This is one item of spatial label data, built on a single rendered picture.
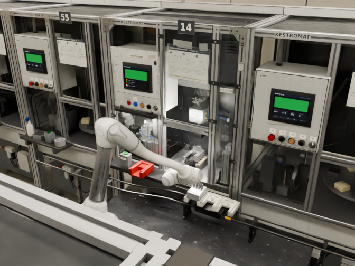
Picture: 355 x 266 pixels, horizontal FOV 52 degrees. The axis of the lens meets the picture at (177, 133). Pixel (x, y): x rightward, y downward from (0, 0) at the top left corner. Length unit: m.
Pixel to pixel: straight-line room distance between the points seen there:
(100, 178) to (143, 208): 0.59
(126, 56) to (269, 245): 1.63
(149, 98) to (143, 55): 0.32
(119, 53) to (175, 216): 1.26
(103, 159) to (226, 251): 0.99
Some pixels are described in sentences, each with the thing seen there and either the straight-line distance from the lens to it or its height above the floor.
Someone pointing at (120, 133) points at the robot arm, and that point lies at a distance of 2.12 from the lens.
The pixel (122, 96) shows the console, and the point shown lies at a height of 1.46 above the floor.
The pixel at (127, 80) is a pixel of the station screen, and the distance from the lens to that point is 2.71.
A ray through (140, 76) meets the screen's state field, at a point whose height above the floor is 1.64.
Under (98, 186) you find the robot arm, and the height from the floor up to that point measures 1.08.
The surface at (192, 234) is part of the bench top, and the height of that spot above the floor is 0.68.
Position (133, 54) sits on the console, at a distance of 2.65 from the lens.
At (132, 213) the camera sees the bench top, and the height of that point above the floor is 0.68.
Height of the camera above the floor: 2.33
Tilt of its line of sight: 24 degrees down
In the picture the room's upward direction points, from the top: straight up
